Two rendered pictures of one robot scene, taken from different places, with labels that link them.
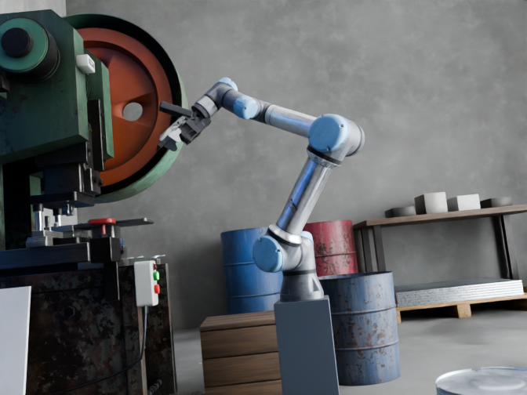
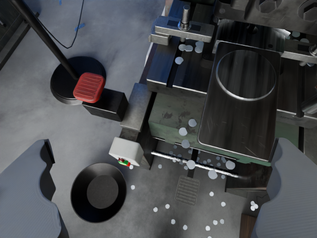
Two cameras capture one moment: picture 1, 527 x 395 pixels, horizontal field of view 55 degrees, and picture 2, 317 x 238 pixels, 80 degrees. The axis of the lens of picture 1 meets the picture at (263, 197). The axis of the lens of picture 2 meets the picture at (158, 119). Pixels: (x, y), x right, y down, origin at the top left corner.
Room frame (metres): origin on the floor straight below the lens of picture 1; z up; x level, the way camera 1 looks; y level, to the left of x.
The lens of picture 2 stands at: (1.70, 0.31, 1.13)
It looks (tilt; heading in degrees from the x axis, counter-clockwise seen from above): 70 degrees down; 111
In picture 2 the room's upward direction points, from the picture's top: 5 degrees counter-clockwise
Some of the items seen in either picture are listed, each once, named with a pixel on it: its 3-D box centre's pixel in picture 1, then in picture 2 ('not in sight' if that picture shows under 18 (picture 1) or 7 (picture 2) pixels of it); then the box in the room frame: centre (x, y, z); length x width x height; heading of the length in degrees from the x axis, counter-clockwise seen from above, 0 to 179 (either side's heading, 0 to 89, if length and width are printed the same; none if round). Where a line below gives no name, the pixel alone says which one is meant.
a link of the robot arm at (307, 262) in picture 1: (296, 251); not in sight; (1.77, -0.09, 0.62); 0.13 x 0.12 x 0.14; 146
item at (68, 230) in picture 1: (68, 233); (247, 38); (1.80, 0.70, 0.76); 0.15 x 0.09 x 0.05; 1
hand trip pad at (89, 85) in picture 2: (102, 231); (94, 93); (1.48, 0.48, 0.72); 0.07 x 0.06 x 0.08; 91
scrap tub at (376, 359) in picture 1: (354, 324); not in sight; (2.53, -0.38, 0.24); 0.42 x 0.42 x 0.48
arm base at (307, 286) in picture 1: (300, 284); not in sight; (1.77, -0.10, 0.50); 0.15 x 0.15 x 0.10
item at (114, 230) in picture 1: (116, 240); (232, 106); (1.81, 0.53, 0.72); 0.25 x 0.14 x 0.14; 91
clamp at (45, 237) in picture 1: (46, 231); (181, 24); (1.63, 0.71, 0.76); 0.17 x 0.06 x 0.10; 1
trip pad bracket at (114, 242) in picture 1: (107, 267); (112, 111); (1.49, 0.48, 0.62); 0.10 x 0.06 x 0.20; 1
